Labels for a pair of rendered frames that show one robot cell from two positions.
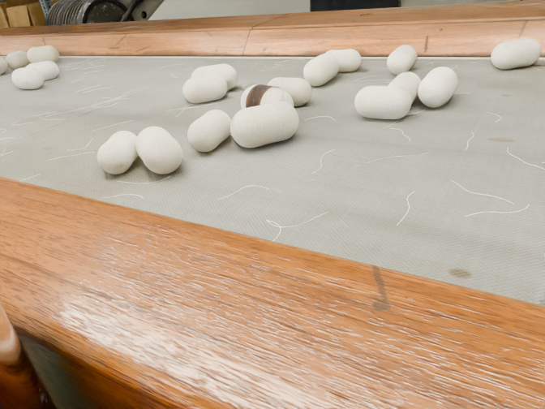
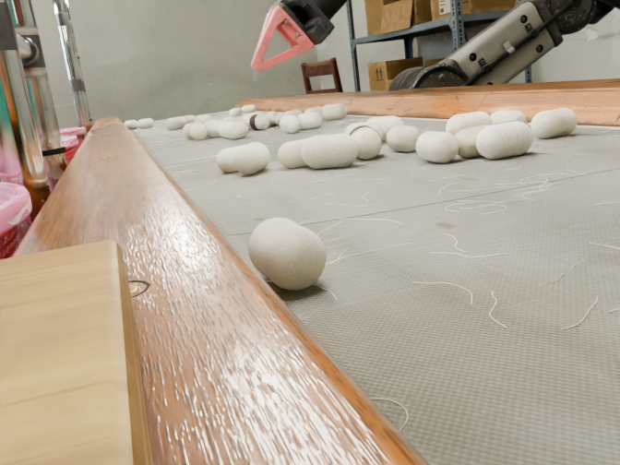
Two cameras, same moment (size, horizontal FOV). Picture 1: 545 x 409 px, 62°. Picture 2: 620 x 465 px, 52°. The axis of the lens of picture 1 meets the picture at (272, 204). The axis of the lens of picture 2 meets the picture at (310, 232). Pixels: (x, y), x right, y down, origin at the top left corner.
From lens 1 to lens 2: 27 cm
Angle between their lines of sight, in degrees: 40
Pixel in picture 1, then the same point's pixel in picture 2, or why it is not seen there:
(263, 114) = (322, 140)
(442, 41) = not seen: outside the picture
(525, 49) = not seen: outside the picture
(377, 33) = (585, 100)
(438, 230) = (297, 207)
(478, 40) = not seen: outside the picture
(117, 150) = (226, 153)
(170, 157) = (244, 160)
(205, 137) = (284, 154)
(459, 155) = (415, 183)
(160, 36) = (423, 100)
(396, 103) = (433, 145)
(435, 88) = (481, 137)
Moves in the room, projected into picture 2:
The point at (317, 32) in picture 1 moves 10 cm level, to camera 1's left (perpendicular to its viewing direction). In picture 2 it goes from (537, 97) to (429, 106)
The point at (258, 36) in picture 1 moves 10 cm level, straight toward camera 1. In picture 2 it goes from (490, 101) to (439, 113)
